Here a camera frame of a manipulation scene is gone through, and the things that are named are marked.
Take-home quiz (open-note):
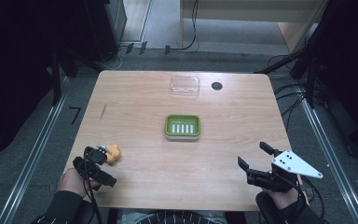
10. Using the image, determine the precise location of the dark cabinet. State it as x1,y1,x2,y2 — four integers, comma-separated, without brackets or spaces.
83,0,128,63

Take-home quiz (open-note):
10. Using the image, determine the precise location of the person's left hand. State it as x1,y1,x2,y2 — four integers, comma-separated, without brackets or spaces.
56,167,103,199

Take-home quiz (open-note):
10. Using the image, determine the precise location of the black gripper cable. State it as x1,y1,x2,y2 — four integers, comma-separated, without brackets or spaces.
281,174,326,218
82,148,104,224

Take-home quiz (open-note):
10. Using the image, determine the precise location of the person's right hand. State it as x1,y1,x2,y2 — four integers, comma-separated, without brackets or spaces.
262,183,302,211

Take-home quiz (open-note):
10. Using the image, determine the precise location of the bundle of black floor cables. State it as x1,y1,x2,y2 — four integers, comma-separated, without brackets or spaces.
267,52,311,132

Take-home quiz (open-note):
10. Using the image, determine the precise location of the green soap dish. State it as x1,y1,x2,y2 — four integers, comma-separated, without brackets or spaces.
163,114,202,141

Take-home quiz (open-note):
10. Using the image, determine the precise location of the person's striped clothing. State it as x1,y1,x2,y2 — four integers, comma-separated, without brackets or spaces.
117,208,227,224

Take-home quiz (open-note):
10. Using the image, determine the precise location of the metal floor rail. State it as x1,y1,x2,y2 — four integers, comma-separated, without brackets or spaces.
295,83,358,224
0,77,70,224

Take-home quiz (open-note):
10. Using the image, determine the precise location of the clear plastic container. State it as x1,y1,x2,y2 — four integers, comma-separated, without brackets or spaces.
169,75,201,97

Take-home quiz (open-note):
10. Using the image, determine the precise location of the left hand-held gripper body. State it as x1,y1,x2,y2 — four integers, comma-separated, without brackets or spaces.
72,156,117,188

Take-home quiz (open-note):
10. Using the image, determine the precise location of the light wooden furniture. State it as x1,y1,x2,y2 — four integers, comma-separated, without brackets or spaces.
179,0,329,54

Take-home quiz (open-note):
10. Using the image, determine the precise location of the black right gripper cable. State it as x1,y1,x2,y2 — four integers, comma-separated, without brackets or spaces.
281,174,326,218

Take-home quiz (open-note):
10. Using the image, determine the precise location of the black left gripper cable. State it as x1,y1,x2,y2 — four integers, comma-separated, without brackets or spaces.
82,148,104,224

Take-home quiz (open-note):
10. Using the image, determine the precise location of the black hanging cable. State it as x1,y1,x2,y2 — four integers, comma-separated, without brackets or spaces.
169,0,200,52

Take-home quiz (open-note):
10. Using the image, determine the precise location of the orange yellow toy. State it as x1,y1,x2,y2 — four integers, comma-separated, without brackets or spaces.
104,144,121,165

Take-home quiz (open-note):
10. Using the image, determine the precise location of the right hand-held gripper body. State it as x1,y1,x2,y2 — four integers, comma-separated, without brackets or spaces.
245,149,324,193

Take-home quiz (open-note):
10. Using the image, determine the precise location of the black metal stand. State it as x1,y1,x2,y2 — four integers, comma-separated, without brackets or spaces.
49,49,79,106
254,31,327,109

